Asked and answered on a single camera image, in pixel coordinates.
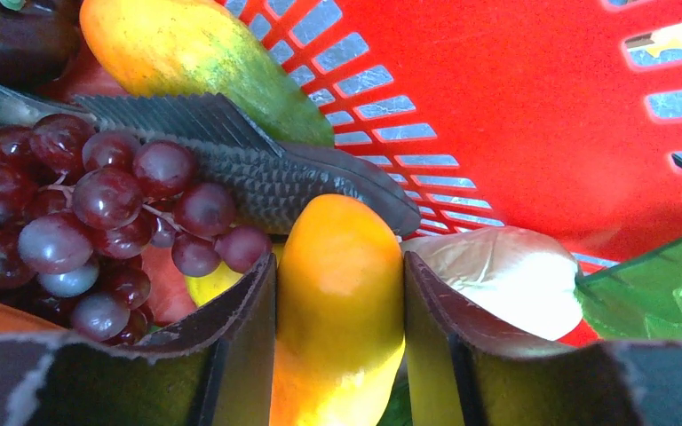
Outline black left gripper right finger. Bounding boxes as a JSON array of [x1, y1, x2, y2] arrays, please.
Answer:
[[405, 252, 682, 425]]

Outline orange yellow toy mango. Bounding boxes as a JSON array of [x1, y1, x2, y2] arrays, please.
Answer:
[[270, 194, 405, 425]]

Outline purple toy grapes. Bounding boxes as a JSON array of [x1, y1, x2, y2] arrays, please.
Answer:
[[0, 114, 272, 345]]

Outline white radish with leaves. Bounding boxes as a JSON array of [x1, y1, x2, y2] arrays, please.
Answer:
[[402, 226, 682, 341]]

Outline orange green toy papaya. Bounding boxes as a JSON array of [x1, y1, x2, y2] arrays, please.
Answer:
[[79, 0, 335, 147]]

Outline dark purple toy mangosteen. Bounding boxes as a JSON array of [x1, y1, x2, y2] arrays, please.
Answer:
[[0, 0, 82, 88]]

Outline red plastic shopping basket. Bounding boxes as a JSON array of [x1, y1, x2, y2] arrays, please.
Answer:
[[228, 1, 682, 345]]

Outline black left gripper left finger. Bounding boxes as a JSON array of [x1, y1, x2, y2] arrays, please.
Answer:
[[0, 255, 276, 425]]

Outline yellow toy bell pepper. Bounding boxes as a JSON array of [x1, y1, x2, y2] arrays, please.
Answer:
[[175, 242, 283, 307]]

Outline grey toy fish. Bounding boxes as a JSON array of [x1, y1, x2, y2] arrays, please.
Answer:
[[0, 84, 422, 237]]

